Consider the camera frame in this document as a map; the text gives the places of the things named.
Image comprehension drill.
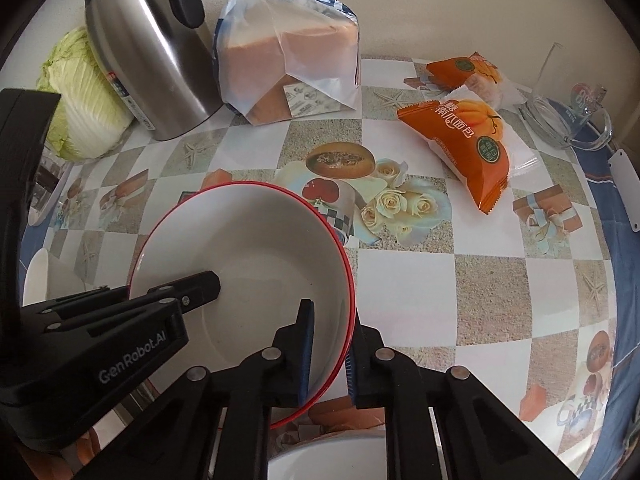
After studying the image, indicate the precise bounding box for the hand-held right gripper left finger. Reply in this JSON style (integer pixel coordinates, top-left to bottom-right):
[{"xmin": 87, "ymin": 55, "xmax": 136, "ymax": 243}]
[{"xmin": 75, "ymin": 299, "xmax": 317, "ymax": 480}]

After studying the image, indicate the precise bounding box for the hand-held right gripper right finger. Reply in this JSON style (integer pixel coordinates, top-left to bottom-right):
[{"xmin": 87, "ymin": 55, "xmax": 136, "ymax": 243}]
[{"xmin": 344, "ymin": 324, "xmax": 556, "ymax": 480}]

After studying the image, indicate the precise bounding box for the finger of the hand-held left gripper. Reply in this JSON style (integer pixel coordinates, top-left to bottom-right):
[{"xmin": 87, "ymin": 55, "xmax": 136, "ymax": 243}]
[{"xmin": 100, "ymin": 271, "xmax": 222, "ymax": 317}]

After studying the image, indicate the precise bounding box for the strawberry print bowl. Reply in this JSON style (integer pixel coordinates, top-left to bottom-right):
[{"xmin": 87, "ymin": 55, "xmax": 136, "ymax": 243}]
[{"xmin": 127, "ymin": 181, "xmax": 357, "ymax": 430}]

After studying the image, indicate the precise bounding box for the pale blue bowl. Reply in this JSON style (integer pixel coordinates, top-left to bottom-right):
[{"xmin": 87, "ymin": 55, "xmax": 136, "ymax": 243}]
[{"xmin": 265, "ymin": 434, "xmax": 388, "ymax": 480}]

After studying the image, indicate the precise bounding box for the small white bowl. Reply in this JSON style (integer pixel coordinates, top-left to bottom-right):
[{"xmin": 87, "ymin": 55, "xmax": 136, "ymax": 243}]
[{"xmin": 22, "ymin": 249, "xmax": 101, "ymax": 311}]

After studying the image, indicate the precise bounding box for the checkered printed tablecloth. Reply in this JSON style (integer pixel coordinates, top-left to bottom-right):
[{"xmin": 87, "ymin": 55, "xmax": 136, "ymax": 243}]
[{"xmin": 20, "ymin": 55, "xmax": 640, "ymax": 480}]

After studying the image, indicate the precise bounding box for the napa cabbage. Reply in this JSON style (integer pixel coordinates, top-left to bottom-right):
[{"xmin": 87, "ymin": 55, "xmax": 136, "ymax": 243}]
[{"xmin": 37, "ymin": 27, "xmax": 135, "ymax": 163}]

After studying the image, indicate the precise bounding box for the steel thermos jug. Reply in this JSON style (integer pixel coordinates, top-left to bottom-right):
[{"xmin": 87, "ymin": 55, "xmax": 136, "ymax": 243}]
[{"xmin": 76, "ymin": 0, "xmax": 224, "ymax": 142}]

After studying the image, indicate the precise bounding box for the bagged sliced bread loaf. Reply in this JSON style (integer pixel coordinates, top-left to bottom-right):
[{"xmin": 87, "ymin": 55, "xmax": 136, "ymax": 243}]
[{"xmin": 212, "ymin": 0, "xmax": 362, "ymax": 127}]

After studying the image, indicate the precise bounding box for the orange snack packet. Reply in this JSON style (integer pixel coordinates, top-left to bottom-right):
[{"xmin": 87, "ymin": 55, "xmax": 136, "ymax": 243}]
[
  {"xmin": 425, "ymin": 51, "xmax": 523, "ymax": 111},
  {"xmin": 397, "ymin": 99, "xmax": 541, "ymax": 216}
]

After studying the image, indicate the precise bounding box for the clear glass mug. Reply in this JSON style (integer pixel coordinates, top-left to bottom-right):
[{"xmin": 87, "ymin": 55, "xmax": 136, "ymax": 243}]
[{"xmin": 520, "ymin": 42, "xmax": 613, "ymax": 152}]

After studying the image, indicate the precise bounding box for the white power strip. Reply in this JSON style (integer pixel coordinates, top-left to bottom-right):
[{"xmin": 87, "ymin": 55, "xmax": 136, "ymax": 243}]
[{"xmin": 607, "ymin": 149, "xmax": 640, "ymax": 233}]

